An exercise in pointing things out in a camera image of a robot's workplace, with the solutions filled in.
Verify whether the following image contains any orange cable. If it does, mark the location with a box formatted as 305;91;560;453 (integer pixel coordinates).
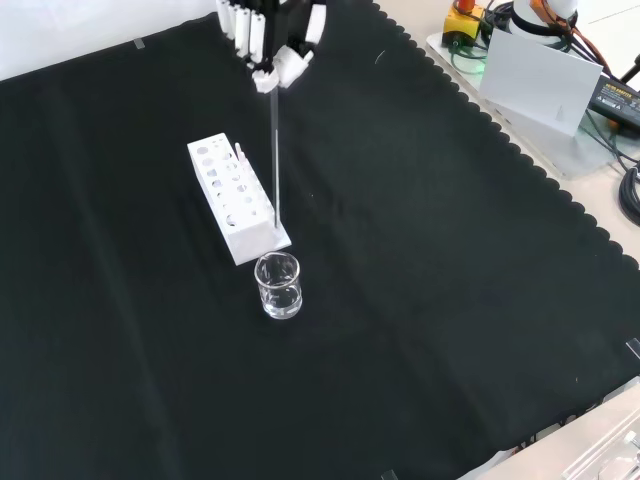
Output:
530;0;612;69

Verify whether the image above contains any clear plastic stand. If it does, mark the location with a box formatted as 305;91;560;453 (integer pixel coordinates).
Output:
561;413;640;480

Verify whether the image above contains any black bench cloth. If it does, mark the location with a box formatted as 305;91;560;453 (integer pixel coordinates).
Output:
0;0;640;480

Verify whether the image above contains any small clear glass beaker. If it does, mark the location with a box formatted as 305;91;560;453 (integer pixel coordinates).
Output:
253;251;305;321

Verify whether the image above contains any yellow stop button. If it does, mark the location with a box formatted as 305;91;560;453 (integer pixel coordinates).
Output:
444;0;486;49

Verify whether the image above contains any black cable bundle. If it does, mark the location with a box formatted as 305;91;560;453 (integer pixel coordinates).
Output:
618;163;640;227

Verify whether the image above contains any black power adapter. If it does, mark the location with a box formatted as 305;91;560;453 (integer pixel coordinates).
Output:
586;74;640;130

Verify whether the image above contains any green floor cable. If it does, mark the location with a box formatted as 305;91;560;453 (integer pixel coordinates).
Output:
449;38;489;77

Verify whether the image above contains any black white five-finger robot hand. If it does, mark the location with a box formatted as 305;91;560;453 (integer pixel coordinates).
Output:
215;0;329;94

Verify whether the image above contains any white test tube rack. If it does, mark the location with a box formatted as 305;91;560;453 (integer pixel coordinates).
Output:
186;131;293;267

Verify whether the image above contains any metal base plate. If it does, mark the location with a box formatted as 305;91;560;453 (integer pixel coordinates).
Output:
424;29;640;180

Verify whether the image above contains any pale board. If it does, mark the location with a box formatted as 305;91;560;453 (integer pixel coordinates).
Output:
478;29;604;138

